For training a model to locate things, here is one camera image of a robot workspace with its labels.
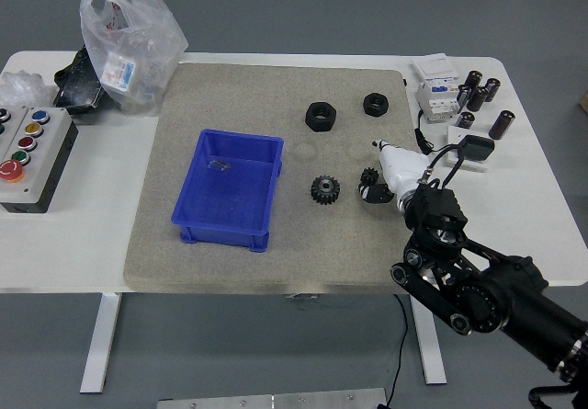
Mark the small black hex nut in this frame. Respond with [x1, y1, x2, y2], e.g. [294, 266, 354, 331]
[362, 91, 391, 118]

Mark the silver metal plate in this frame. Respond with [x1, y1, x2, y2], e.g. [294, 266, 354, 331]
[155, 387, 390, 409]

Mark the crumpled clear plastic wrap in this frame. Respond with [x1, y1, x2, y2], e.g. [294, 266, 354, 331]
[0, 71, 59, 109]

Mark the large black gear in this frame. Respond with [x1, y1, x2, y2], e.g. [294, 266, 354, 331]
[310, 174, 342, 207]

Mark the large black hex nut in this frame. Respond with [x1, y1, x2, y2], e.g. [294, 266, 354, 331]
[304, 100, 339, 133]

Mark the white table leg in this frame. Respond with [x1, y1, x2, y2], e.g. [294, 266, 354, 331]
[79, 291, 123, 394]
[410, 296, 448, 386]

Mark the blue plastic box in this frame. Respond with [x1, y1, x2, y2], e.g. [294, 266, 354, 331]
[170, 128, 285, 253]

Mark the clear plastic bag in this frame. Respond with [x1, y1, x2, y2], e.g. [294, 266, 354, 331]
[78, 0, 189, 118]

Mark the white flat plate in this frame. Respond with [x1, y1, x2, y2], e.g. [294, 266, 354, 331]
[443, 126, 491, 173]

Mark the black floor cable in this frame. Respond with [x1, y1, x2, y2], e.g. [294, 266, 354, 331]
[383, 293, 410, 409]

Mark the white circuit breaker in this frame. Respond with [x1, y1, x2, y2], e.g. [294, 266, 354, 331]
[415, 81, 462, 124]

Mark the grey five-button control box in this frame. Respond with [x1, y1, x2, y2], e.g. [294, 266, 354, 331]
[0, 105, 79, 214]

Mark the black power adapter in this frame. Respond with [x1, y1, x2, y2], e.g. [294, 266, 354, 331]
[458, 134, 496, 162]

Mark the grey-brown mat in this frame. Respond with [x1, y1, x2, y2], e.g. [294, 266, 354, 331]
[122, 62, 449, 296]

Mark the white carton with blue label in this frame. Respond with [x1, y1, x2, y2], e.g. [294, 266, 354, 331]
[410, 53, 460, 85]

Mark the black rectangular device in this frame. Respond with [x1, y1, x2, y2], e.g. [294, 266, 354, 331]
[52, 46, 109, 117]

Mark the black plug with cord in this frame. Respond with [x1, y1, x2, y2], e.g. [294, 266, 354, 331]
[414, 110, 460, 155]

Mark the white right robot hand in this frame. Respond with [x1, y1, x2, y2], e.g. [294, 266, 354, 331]
[357, 138, 432, 205]

